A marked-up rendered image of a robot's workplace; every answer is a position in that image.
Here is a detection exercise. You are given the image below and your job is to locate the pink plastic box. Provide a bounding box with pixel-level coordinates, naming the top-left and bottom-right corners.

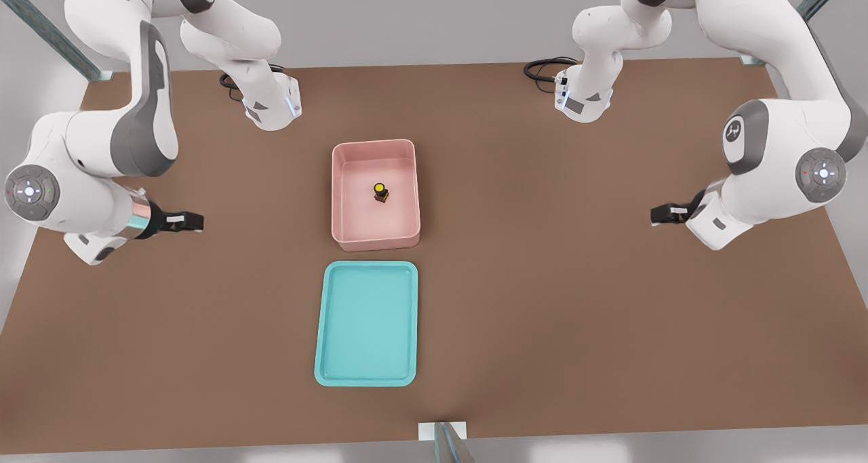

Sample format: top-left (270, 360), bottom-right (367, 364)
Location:
top-left (331, 139), bottom-right (422, 252)

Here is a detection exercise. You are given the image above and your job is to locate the pale blue-green tray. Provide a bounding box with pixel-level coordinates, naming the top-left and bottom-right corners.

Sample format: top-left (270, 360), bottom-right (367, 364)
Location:
top-left (314, 260), bottom-right (419, 387)

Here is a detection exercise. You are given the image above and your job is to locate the black cable loop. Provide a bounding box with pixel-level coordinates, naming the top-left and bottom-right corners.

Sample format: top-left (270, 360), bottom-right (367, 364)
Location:
top-left (524, 57), bottom-right (579, 95)
top-left (219, 64), bottom-right (287, 104)

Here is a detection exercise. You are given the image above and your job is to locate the silver frame post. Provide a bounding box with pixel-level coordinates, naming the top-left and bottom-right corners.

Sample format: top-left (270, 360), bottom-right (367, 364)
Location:
top-left (418, 421), bottom-right (477, 463)
top-left (0, 0), bottom-right (114, 83)
top-left (739, 0), bottom-right (852, 67)

